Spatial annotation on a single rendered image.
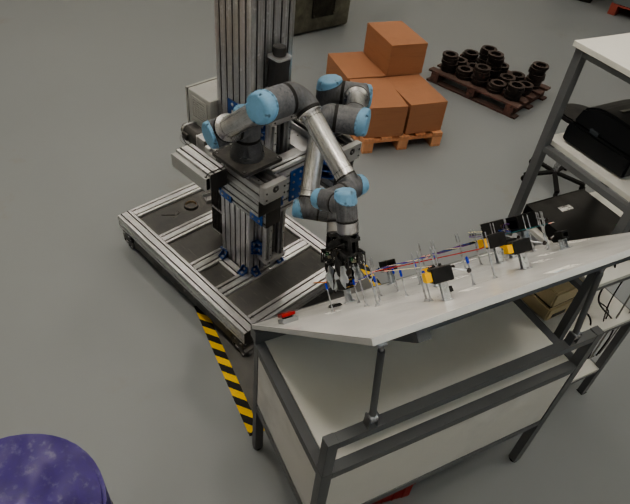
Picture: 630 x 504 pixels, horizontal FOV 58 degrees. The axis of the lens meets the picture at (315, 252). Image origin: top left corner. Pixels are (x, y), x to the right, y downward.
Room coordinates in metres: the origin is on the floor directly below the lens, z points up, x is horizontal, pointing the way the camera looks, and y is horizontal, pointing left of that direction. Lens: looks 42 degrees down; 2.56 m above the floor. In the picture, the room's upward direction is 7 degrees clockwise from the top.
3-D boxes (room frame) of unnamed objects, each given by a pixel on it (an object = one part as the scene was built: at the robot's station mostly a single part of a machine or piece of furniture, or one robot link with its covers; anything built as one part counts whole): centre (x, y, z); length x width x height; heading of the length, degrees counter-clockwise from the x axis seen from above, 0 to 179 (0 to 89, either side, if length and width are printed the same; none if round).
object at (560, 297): (1.97, -1.09, 0.76); 0.30 x 0.21 x 0.20; 34
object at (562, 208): (2.00, -1.13, 1.09); 0.35 x 0.33 x 0.07; 120
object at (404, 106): (4.75, -0.43, 0.34); 1.22 x 0.93 x 0.68; 33
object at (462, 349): (1.41, -0.47, 0.60); 1.17 x 0.58 x 0.40; 120
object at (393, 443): (1.42, -0.46, 0.40); 1.18 x 0.60 x 0.80; 120
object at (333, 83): (2.50, 0.02, 1.33); 0.13 x 0.12 x 0.14; 87
